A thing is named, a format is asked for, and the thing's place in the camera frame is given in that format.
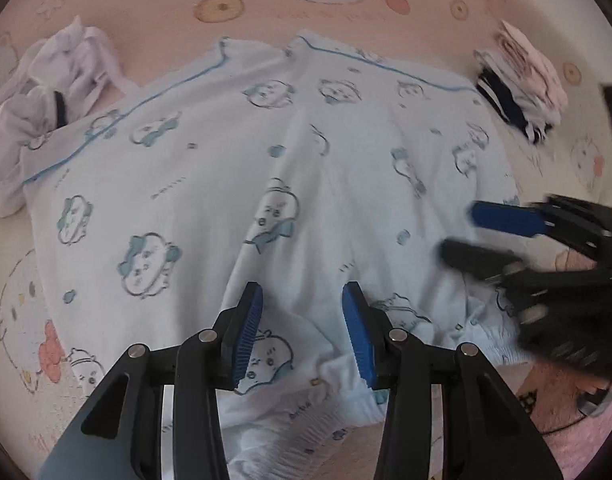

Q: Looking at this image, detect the folded navy striped garment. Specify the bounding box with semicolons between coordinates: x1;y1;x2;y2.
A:
476;67;562;147

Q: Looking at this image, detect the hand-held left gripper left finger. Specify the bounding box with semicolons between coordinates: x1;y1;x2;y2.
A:
38;282;264;480

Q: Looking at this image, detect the crumpled white garment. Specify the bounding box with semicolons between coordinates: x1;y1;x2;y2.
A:
0;15;137;218

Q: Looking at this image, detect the pink fluffy rug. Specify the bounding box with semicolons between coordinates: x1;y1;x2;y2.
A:
511;360;612;466

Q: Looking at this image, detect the white cartoon print pajamas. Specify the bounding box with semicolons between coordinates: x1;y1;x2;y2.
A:
23;30;537;480

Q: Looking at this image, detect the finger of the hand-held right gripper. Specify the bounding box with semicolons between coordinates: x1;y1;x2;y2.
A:
468;195;612;261
438;238;612;306

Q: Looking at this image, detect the stack of folded clothes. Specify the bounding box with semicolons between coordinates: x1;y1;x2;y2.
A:
473;20;569;126

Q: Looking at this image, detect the pink cat print blanket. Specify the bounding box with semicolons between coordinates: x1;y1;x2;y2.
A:
0;0;612;480

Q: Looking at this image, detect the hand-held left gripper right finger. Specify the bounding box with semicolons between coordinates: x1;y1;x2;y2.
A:
341;281;564;480

